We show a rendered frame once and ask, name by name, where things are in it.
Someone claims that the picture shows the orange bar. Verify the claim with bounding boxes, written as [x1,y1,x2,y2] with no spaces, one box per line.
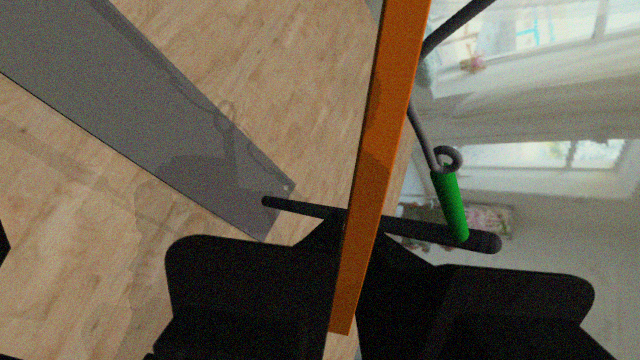
[328,0,432,336]

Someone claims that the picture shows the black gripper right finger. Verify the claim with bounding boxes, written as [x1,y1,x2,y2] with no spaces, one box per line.
[355,229,595,360]

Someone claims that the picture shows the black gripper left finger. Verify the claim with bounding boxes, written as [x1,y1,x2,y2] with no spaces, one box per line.
[164,211,344,360]

